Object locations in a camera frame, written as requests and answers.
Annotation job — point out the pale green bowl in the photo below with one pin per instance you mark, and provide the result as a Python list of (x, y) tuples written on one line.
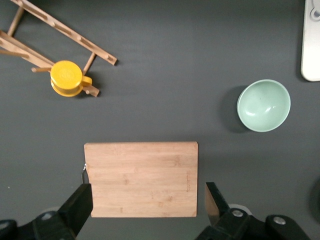
[(263, 105)]

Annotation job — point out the wooden peg drying rack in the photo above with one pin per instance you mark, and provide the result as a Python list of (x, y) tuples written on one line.
[(62, 30)]

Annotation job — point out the cream tray with bear print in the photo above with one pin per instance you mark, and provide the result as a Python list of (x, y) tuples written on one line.
[(311, 50)]

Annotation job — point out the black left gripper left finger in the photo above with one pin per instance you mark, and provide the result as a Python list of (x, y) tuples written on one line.
[(65, 217)]

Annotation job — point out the yellow cup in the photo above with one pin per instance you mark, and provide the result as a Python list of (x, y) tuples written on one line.
[(66, 77)]

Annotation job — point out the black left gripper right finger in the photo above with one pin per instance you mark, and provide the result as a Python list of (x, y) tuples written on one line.
[(232, 222)]

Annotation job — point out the wooden cutting board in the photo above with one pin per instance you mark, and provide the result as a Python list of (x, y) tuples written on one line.
[(142, 177)]

